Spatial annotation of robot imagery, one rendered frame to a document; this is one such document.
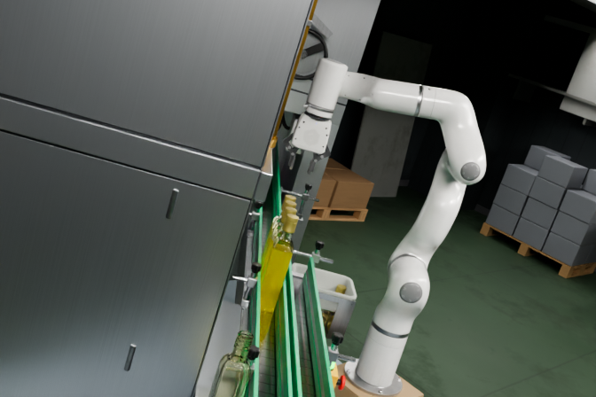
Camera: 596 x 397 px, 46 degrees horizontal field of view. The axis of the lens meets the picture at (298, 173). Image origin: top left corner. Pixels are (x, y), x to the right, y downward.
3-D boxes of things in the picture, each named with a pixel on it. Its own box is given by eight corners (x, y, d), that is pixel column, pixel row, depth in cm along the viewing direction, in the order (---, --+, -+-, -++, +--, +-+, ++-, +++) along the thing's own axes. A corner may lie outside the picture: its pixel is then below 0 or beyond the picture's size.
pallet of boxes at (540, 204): (592, 273, 749) (633, 182, 722) (566, 278, 699) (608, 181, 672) (509, 230, 815) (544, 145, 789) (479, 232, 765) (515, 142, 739)
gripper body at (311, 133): (301, 109, 197) (289, 146, 200) (335, 120, 199) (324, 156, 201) (300, 105, 205) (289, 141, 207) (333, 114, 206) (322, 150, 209)
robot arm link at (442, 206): (381, 292, 209) (380, 271, 225) (419, 307, 210) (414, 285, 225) (454, 141, 196) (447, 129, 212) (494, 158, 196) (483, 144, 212)
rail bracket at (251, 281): (224, 298, 197) (238, 255, 194) (248, 304, 198) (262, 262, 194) (224, 305, 193) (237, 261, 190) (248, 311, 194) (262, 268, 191)
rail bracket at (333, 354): (316, 376, 172) (332, 329, 169) (344, 383, 173) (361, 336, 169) (317, 385, 168) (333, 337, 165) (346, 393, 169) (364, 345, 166)
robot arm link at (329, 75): (307, 97, 206) (305, 102, 197) (320, 54, 203) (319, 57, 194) (334, 106, 206) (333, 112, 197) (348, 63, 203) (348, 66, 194)
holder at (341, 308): (263, 299, 251) (276, 260, 247) (336, 318, 254) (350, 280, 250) (263, 322, 235) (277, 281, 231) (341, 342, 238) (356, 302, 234)
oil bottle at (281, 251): (254, 299, 201) (275, 232, 196) (272, 304, 202) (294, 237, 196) (254, 308, 195) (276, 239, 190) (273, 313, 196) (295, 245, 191)
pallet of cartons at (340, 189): (312, 188, 732) (324, 153, 722) (368, 221, 680) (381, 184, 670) (231, 187, 651) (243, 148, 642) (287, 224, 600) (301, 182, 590)
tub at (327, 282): (285, 283, 250) (292, 260, 248) (344, 299, 253) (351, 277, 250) (286, 305, 233) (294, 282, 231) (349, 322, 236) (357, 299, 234)
